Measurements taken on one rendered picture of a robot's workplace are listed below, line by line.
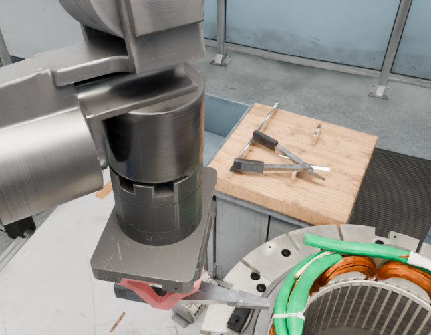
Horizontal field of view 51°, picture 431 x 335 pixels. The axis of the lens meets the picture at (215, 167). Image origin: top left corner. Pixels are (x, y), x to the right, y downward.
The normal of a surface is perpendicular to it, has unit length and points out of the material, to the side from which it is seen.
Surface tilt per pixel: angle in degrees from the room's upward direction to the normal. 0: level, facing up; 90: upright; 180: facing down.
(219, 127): 90
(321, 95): 0
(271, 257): 0
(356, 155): 0
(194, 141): 92
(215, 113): 90
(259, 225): 90
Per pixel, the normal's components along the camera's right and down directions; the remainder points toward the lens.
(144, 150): -0.06, 0.69
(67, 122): 0.29, -0.33
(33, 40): -0.36, 0.63
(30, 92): 0.50, 0.35
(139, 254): 0.04, -0.73
